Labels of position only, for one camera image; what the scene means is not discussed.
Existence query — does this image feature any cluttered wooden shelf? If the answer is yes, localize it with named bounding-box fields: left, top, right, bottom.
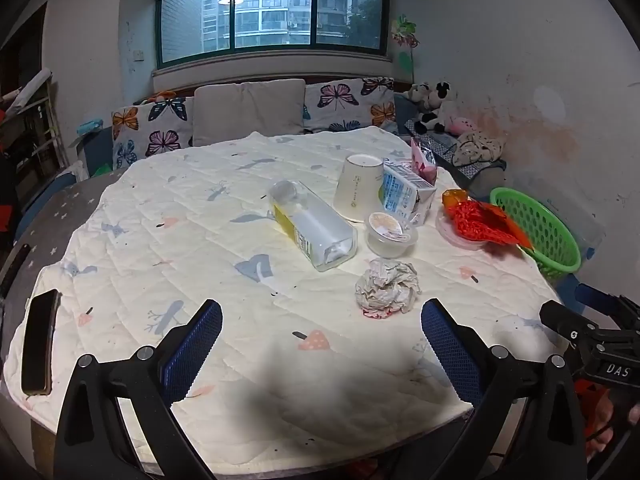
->
left=0, top=67, right=68, bottom=201

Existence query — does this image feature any white and blue milk carton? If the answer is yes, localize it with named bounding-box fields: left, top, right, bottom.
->
left=381, top=161, right=437, bottom=226

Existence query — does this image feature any beige paper cup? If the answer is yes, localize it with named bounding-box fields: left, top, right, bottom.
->
left=333, top=154, right=386, bottom=223

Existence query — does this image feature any butterfly print pillow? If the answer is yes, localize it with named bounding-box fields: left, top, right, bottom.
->
left=303, top=77, right=398, bottom=136
left=111, top=96, right=195, bottom=171

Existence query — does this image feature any clear plastic bottle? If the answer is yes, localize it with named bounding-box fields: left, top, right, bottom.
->
left=269, top=180, right=359, bottom=273

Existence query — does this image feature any white quilted printed blanket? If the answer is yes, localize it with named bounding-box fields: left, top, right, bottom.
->
left=2, top=127, right=563, bottom=466

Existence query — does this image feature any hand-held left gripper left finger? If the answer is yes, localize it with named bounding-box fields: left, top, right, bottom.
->
left=54, top=299, right=224, bottom=480

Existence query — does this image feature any paper flower wall decoration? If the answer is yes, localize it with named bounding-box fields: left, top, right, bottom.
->
left=391, top=15, right=418, bottom=83

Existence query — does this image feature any green plastic basket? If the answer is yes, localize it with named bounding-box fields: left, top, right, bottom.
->
left=490, top=187, right=582, bottom=281

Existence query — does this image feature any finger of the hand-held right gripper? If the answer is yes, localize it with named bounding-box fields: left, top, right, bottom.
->
left=539, top=300, right=608, bottom=346
left=574, top=283, right=640, bottom=318

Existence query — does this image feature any plain beige pillow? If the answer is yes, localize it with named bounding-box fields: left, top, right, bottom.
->
left=192, top=79, right=307, bottom=147

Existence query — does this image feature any black smartphone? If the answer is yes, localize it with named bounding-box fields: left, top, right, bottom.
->
left=21, top=289, right=62, bottom=396

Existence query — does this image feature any grey star pattern sheet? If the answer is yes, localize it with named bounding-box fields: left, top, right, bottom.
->
left=0, top=167, right=126, bottom=311

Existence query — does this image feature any small clear jelly cup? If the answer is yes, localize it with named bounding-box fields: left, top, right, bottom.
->
left=366, top=211, right=419, bottom=258

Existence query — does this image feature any red plastic wrapper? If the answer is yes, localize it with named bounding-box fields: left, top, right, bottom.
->
left=446, top=200, right=533, bottom=250

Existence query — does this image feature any clear plastic bowl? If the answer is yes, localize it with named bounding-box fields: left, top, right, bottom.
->
left=435, top=207, right=501, bottom=252

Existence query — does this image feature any black and white cow plush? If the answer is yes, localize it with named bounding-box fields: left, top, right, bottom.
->
left=407, top=80, right=453, bottom=136

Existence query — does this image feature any clear plastic storage box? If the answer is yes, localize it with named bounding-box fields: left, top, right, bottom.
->
left=545, top=195, right=606, bottom=261

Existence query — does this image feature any crumpled white paper ball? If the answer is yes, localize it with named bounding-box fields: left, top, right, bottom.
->
left=355, top=257, right=422, bottom=320

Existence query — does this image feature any person's right hand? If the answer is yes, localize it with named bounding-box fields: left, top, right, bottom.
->
left=585, top=400, right=640, bottom=467

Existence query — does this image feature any pink plush toy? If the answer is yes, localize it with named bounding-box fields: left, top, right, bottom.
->
left=447, top=110, right=476, bottom=136

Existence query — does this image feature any spotted cream plush toy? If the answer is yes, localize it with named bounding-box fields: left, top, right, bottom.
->
left=452, top=130, right=506, bottom=166

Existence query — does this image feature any pink snack packet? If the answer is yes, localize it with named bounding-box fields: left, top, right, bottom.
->
left=410, top=137, right=438, bottom=183

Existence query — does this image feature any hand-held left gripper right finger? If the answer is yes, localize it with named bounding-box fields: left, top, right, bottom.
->
left=421, top=298, right=587, bottom=480

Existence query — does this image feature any green framed window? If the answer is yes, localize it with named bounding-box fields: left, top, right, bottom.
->
left=156, top=0, right=391, bottom=68

